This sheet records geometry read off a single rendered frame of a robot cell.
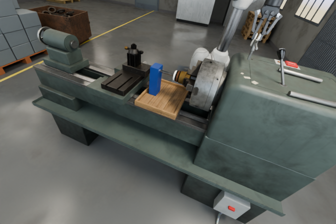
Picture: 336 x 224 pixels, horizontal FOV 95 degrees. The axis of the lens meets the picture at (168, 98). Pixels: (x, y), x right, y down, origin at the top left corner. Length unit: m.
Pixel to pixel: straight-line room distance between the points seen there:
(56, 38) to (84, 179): 1.25
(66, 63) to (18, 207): 1.22
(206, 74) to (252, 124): 0.34
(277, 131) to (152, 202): 1.21
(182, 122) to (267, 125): 0.47
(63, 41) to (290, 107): 1.47
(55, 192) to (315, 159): 1.87
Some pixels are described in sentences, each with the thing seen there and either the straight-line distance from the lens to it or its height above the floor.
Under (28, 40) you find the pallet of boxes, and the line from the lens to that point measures 3.90.
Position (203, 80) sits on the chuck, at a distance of 0.86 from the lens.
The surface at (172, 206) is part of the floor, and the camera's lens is 1.68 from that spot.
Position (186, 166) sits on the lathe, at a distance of 1.22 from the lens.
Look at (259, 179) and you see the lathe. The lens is 1.22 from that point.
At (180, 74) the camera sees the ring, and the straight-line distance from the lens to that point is 0.99.
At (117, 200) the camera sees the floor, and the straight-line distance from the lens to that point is 1.69.
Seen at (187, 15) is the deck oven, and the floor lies 0.33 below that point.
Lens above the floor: 1.59
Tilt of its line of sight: 38 degrees down
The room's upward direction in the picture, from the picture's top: 9 degrees clockwise
